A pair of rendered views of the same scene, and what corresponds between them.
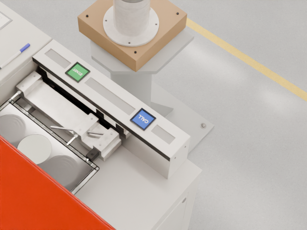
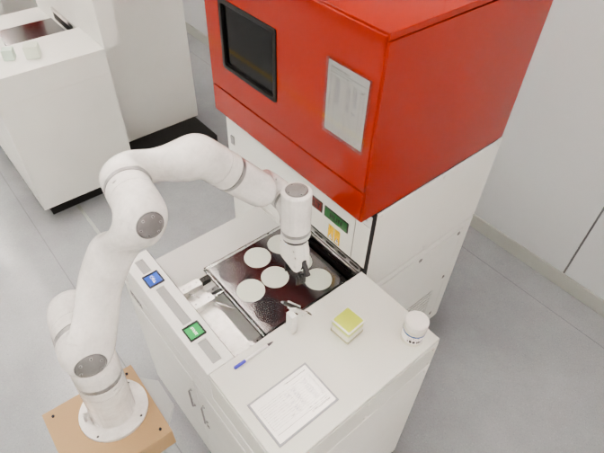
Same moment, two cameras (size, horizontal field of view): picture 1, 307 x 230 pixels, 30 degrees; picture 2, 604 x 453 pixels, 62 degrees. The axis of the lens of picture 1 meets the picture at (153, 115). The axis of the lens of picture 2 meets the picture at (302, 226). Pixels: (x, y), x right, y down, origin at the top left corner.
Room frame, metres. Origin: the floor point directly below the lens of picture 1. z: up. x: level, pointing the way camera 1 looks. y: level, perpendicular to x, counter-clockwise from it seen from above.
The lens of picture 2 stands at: (1.79, 0.73, 2.30)
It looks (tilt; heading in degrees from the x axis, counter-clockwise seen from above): 45 degrees down; 192
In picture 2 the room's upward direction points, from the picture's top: 2 degrees clockwise
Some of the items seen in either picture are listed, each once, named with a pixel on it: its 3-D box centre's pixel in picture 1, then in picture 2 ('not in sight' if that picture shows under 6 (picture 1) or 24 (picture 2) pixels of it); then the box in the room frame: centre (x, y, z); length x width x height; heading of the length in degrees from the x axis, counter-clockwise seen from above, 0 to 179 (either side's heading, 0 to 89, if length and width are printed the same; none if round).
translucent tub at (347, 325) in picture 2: not in sight; (347, 325); (0.91, 0.70, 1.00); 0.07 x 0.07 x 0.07; 57
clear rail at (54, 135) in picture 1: (52, 133); (233, 301); (0.84, 0.30, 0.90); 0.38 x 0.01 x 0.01; 54
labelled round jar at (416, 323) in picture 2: not in sight; (414, 328); (0.88, 0.90, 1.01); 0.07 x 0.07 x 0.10
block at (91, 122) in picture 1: (86, 126); (202, 303); (0.87, 0.20, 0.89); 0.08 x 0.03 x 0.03; 144
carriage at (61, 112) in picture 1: (68, 117); (216, 323); (0.92, 0.26, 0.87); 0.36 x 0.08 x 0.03; 54
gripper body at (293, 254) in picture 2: not in sight; (295, 247); (0.84, 0.51, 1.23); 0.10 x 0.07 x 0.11; 44
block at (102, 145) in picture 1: (106, 141); (190, 288); (0.83, 0.14, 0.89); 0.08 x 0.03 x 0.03; 144
